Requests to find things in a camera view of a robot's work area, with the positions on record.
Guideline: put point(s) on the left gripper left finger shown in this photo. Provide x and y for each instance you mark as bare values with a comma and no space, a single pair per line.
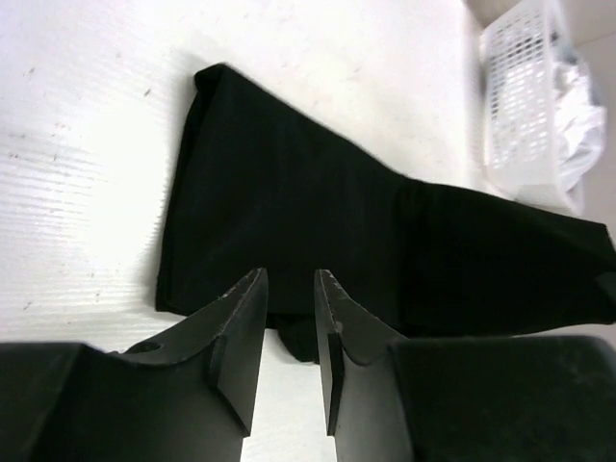
185,394

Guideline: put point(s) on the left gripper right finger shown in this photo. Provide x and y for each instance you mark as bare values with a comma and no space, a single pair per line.
390,398

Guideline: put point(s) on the white plastic basket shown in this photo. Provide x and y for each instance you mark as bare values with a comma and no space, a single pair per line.
529,31

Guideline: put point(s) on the black tank top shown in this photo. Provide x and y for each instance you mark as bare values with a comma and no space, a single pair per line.
260,185

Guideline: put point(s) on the white tank tops pile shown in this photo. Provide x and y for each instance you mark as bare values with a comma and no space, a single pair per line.
577,120

